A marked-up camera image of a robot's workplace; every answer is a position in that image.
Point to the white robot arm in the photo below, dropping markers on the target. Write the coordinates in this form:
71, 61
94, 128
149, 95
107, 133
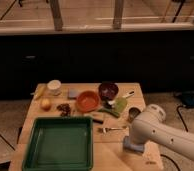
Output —
149, 126

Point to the metal cup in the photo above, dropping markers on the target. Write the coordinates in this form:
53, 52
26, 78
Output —
133, 112

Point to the dark maroon bowl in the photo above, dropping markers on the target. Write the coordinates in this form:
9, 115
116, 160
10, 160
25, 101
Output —
108, 90

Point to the orange bowl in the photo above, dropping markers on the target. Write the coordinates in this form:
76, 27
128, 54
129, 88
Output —
87, 101

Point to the brown grapes bunch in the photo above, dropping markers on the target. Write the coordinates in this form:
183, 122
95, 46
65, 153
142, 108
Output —
65, 109

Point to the white handled utensil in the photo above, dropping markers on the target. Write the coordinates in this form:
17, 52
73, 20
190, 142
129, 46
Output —
125, 96

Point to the green plastic tray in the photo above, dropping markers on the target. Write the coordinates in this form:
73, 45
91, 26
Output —
60, 144

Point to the white cup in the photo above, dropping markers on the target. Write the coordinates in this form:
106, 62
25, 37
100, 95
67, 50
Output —
54, 87

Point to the green leafy vegetable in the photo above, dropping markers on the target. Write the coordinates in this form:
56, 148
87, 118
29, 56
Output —
116, 109

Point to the yellow banana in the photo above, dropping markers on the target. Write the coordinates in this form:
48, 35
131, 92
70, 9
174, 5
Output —
39, 92

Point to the silver fork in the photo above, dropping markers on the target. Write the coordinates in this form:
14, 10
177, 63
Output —
106, 129

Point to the blue sponge front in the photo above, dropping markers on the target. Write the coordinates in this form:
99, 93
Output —
128, 145

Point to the dark blue floor device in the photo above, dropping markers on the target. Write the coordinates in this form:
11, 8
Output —
187, 99

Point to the black handled brush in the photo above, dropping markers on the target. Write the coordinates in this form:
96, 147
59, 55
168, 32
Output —
96, 118

